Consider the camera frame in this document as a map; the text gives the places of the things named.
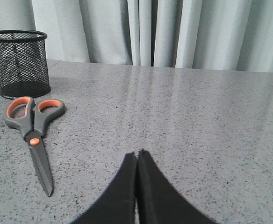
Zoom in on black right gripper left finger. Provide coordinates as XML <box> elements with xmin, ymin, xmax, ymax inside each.
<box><xmin>73</xmin><ymin>153</ymin><xmax>137</xmax><ymax>224</ymax></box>

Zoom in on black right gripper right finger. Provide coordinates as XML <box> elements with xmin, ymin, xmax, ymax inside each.
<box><xmin>136</xmin><ymin>150</ymin><xmax>215</xmax><ymax>224</ymax></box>

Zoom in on grey orange scissors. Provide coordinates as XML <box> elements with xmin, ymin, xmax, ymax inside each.
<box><xmin>4</xmin><ymin>97</ymin><xmax>65</xmax><ymax>197</ymax></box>

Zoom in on black mesh pen holder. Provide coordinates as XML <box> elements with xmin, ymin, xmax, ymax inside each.
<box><xmin>0</xmin><ymin>30</ymin><xmax>51</xmax><ymax>99</ymax></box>

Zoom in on grey curtain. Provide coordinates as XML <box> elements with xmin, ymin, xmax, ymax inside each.
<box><xmin>0</xmin><ymin>0</ymin><xmax>273</xmax><ymax>72</ymax></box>

